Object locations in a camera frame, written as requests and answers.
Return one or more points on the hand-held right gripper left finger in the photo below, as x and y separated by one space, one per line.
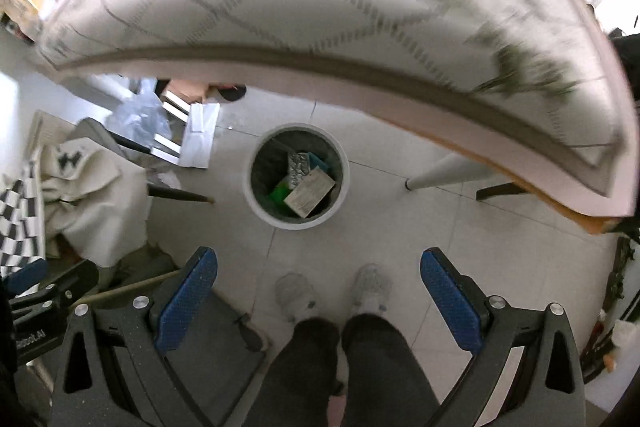
186 304

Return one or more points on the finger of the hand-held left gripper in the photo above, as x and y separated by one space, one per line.
25 274

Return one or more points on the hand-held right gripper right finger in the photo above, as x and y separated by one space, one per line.
450 304

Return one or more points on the white round waste bin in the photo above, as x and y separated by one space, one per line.
260 207

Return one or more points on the black white checkered cloth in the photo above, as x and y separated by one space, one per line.
17 227

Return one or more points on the person's right grey shoe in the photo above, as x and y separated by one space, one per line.
372 287

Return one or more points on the person's grey shoe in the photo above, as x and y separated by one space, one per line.
372 287
296 294

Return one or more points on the person's right leg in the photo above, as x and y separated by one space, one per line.
385 367

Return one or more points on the person's leg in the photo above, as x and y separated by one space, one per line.
385 367
300 372

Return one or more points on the cream white cloth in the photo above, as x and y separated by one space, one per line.
95 202

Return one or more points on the person's left grey shoe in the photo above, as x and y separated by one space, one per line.
296 294

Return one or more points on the dark chair leg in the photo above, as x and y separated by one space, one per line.
500 191

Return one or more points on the person's left leg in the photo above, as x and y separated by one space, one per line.
300 372

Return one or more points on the wooden table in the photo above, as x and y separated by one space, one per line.
442 172

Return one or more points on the green plastic packet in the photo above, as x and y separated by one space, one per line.
280 196

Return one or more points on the white ribbed panel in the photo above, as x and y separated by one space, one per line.
50 132

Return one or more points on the grey chair with black legs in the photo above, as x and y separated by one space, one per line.
102 134

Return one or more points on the tan cardboard box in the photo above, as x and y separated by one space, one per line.
310 193

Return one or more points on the white flat paper box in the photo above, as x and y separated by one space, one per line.
200 134

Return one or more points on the silver blister pack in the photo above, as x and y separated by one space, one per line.
298 168

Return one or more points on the white box with dark edge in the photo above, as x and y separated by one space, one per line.
170 127

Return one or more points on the teal sponge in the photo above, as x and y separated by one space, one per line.
318 161

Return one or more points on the clear plastic bag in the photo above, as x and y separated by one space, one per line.
137 114

